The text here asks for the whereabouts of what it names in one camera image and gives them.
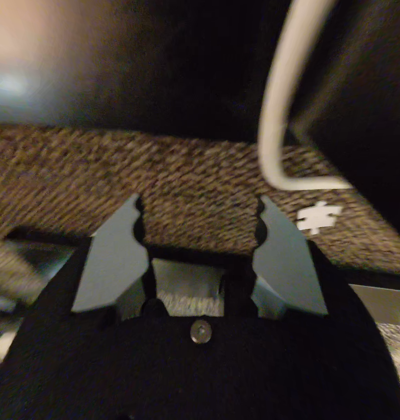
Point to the white puzzle piece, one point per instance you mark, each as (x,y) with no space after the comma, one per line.
(318,217)

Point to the grey panel with black edge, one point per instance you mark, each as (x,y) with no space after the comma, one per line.
(383,305)

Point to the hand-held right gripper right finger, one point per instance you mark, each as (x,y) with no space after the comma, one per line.
(285,262)

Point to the white curved tube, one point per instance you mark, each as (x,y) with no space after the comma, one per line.
(275,98)

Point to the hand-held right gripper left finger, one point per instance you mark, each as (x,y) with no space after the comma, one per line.
(111,269)

